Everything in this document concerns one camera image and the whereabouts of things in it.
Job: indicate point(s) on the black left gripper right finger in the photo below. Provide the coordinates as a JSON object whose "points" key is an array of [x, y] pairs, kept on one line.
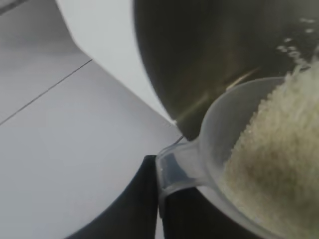
{"points": [[189, 216]]}

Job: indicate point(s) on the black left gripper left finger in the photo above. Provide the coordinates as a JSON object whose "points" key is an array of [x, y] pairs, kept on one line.
{"points": [[132, 206]]}

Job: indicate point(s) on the clear plastic measuring cup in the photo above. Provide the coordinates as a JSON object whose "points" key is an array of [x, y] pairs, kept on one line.
{"points": [[189, 159]]}

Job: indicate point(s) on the white rice grains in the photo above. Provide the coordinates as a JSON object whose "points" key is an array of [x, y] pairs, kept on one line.
{"points": [[274, 154]]}

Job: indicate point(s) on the stainless steel mixing bowl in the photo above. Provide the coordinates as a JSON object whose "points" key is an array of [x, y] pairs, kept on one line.
{"points": [[199, 49]]}

